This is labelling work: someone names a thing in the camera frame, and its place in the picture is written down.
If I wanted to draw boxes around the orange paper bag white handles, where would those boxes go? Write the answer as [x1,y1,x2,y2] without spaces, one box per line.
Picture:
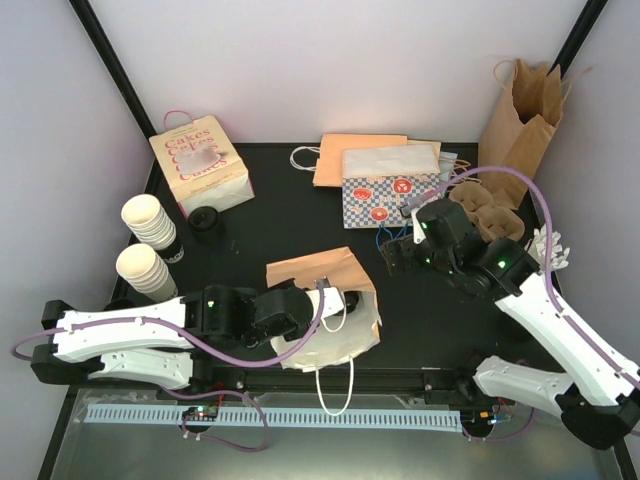
[266,247,382,418]

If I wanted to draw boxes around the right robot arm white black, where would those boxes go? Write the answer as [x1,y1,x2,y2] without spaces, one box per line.
[382,198,639,450]

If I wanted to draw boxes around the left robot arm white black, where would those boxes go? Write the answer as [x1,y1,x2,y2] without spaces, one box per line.
[24,283,327,399]

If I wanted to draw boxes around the black coffee cup lid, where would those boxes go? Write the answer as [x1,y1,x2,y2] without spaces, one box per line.
[187,206,224,245]

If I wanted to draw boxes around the blue checkered paper bag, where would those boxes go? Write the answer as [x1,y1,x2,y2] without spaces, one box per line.
[341,144,453,232]

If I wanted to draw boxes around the flat orange paper bag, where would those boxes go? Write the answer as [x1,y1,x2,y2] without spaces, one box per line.
[289,134,408,188]

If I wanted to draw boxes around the white wrapped straws in cup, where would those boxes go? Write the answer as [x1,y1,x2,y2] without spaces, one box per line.
[525,225,570,272]

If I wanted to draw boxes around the tall brown paper bag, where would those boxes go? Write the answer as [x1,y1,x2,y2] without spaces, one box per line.
[478,59,577,178]

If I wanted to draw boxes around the Cakes printed paper bag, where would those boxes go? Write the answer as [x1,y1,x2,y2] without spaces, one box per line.
[149,115,254,216]

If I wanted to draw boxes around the upper stack of paper cups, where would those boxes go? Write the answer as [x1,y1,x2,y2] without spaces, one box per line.
[121,194,184,264]

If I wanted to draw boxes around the stack of paper cups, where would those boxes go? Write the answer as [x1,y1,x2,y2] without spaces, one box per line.
[121,194,184,264]
[116,244,178,303]

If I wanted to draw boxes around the lower stack of paper cups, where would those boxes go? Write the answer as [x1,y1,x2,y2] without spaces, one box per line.
[116,244,178,303]

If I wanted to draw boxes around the black cup lid stack left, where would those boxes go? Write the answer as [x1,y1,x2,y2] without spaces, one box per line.
[103,298,136,311]

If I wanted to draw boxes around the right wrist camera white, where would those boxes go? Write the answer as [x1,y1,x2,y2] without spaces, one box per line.
[400,195,428,245]

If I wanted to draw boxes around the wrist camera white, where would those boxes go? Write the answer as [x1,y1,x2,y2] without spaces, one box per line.
[400,195,428,245]
[306,278,345,321]

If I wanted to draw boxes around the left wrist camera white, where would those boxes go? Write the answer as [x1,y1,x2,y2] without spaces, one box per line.
[306,278,345,321]

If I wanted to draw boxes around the flat kraft bag brown handles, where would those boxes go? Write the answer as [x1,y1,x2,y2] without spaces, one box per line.
[407,139,472,183]

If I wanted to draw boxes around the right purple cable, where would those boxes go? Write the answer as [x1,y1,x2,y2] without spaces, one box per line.
[434,165,640,444]

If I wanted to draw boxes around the white slotted cable duct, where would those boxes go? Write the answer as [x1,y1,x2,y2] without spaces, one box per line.
[84,404,462,433]

